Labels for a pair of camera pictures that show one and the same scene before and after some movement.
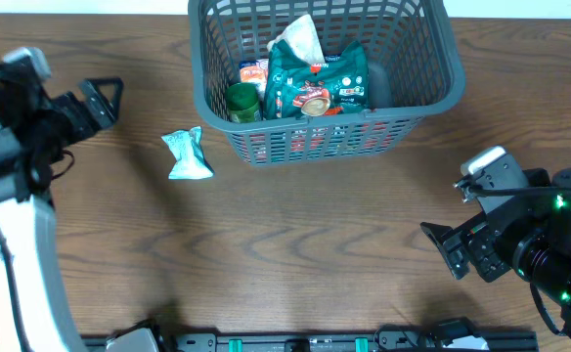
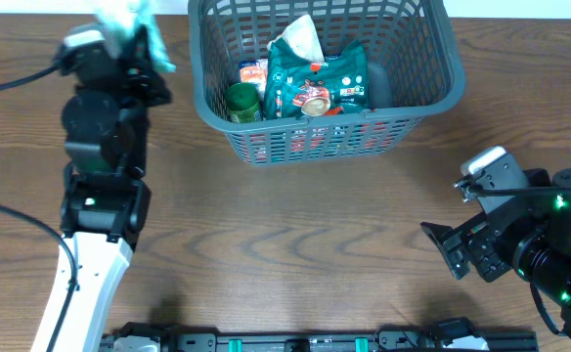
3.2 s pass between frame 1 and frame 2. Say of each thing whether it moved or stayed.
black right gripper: stayed
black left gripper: moved
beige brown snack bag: stayed
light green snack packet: moved
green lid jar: stayed
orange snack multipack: stayed
